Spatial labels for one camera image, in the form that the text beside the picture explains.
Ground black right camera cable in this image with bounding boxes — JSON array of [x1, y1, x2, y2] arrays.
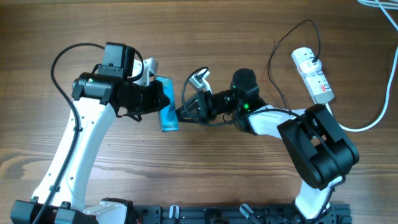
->
[[181, 67, 343, 215]]

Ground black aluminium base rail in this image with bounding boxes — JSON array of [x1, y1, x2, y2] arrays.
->
[[130, 203, 352, 224]]

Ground white cables at corner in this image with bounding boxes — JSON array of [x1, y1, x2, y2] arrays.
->
[[356, 0, 398, 24]]

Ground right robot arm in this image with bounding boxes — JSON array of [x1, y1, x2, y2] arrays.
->
[[176, 67, 359, 223]]

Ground teal Galaxy smartphone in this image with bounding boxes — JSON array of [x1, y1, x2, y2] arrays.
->
[[155, 76, 179, 131]]

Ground white USB charger plug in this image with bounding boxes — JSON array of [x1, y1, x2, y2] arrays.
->
[[298, 59, 322, 75]]

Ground black USB charging cable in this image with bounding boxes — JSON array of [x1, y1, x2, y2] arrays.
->
[[267, 19, 322, 110]]

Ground black camera cable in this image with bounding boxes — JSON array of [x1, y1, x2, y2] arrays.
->
[[30, 42, 144, 224], [181, 67, 343, 215]]

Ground white power strip cord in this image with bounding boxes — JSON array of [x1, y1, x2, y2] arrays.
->
[[325, 45, 398, 133]]

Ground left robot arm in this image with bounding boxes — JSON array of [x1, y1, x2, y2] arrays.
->
[[11, 42, 170, 223]]

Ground white power strip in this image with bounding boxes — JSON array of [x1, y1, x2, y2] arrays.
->
[[292, 47, 335, 105]]

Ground black left camera cable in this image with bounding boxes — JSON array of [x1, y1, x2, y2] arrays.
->
[[30, 42, 144, 224]]

